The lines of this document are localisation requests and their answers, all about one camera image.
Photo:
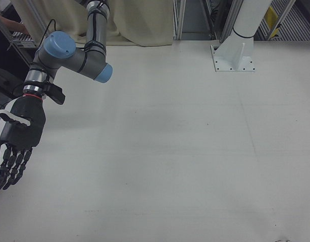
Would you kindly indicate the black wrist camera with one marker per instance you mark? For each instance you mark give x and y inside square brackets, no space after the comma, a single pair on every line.
[55,92]

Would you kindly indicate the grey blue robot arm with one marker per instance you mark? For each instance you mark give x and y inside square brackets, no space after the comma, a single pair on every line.
[76,54]

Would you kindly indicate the yellow tag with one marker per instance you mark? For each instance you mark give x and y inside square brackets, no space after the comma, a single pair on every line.
[271,16]

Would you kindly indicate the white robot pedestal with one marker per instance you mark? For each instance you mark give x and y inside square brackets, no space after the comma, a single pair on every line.
[239,37]

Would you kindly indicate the beige curtain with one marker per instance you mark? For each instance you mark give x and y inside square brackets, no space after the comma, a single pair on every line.
[134,21]

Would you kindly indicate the metal shelf rack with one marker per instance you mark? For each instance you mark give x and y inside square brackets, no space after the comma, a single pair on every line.
[16,37]

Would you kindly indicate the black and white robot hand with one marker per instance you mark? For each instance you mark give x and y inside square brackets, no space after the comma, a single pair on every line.
[23,121]

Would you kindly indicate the aluminium frame structure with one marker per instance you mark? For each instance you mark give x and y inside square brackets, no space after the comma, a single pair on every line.
[195,19]

